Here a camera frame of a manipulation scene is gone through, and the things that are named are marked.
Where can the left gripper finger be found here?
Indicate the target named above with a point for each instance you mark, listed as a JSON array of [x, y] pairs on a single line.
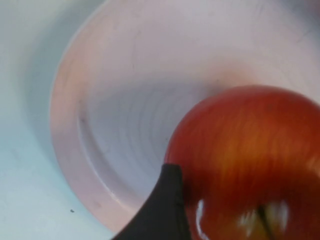
[[162, 215]]

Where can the red apple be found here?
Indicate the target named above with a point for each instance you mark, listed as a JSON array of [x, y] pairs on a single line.
[[250, 150]]

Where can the pink round plate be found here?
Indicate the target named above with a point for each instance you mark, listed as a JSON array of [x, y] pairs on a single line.
[[125, 75]]

